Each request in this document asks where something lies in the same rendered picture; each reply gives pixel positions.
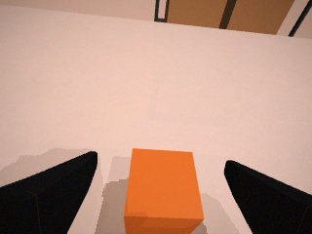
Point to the orange block with dark square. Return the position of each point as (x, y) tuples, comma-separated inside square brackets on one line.
[(163, 194)]

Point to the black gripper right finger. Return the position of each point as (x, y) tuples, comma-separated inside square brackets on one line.
[(268, 205)]

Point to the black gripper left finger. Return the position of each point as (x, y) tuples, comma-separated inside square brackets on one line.
[(47, 203)]

